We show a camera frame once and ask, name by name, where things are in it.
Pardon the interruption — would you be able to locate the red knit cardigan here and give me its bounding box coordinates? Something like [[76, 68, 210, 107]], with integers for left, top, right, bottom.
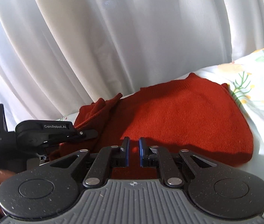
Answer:
[[49, 73, 253, 180]]

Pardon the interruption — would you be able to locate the white curtain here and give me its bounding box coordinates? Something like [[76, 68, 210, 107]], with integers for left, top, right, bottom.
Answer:
[[0, 0, 264, 129]]

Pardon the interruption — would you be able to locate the floral white bed sheet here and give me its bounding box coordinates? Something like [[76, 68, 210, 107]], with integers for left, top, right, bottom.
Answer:
[[68, 49, 264, 180]]

